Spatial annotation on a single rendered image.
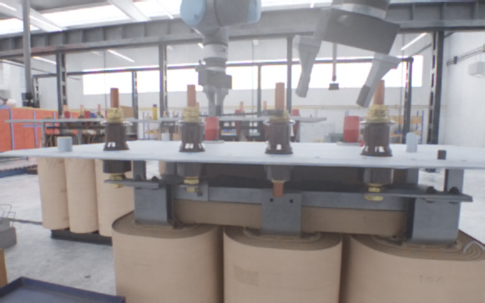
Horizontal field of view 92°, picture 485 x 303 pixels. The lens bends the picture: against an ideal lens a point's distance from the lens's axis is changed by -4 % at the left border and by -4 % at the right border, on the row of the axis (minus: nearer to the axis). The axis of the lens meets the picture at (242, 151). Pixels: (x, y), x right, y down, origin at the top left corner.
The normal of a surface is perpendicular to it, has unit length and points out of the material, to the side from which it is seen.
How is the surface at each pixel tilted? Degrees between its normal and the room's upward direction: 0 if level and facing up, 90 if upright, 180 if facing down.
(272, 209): 90
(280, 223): 90
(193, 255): 90
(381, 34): 114
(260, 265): 90
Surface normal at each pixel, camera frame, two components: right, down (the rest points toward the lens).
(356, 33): 0.10, 0.48
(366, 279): -0.85, 0.04
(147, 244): -0.18, 0.09
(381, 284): -0.66, 0.07
